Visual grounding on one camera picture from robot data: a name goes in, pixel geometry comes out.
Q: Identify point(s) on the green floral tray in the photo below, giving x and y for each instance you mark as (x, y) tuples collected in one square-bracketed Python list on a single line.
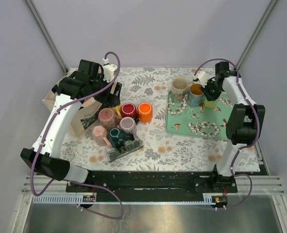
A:
[(202, 122)]

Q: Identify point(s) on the yellow mug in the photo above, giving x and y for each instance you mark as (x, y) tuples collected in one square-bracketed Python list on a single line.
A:
[(117, 110)]

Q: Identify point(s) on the dark green mug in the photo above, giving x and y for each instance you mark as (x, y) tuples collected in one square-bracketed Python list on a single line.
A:
[(118, 138)]

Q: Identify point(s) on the lavender mug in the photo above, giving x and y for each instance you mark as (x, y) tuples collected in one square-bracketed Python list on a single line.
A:
[(128, 124)]

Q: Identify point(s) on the beige floral mug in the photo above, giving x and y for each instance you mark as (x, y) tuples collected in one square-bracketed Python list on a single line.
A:
[(179, 88)]

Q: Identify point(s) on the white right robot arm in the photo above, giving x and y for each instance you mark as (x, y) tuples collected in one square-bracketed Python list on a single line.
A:
[(243, 127)]

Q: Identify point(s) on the lime green mug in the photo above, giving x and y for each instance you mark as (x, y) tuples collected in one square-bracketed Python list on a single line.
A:
[(210, 103)]

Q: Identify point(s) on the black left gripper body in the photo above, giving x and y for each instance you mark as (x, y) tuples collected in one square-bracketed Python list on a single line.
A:
[(108, 97)]

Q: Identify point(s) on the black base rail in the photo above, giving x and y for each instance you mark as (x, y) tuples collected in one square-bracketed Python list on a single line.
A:
[(164, 183)]

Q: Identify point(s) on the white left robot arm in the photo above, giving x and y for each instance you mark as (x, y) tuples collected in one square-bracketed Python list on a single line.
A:
[(44, 155)]

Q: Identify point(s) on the red mug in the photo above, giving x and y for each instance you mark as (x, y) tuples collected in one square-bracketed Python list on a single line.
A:
[(128, 110)]

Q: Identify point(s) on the white slotted cable duct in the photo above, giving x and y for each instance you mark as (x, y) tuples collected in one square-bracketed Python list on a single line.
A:
[(106, 198)]

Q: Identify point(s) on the beige canvas tote bag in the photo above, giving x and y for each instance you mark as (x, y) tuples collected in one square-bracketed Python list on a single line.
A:
[(85, 116)]

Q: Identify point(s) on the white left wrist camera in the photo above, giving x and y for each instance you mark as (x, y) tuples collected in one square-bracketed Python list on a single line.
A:
[(109, 70)]

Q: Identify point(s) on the orange mug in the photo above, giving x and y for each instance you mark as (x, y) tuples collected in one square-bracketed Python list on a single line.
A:
[(145, 111)]

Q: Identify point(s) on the blue butterfly mug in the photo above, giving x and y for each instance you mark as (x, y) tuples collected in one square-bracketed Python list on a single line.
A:
[(195, 95)]

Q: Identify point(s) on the pink octagonal mug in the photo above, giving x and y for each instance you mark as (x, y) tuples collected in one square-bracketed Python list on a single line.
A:
[(99, 134)]

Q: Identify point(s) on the pink round mug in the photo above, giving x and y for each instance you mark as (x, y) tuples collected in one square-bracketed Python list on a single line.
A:
[(108, 118)]

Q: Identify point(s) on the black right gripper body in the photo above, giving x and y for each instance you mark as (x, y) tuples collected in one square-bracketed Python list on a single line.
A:
[(213, 91)]

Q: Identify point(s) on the floral table mat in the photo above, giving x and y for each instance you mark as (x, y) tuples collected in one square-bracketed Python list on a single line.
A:
[(161, 150)]

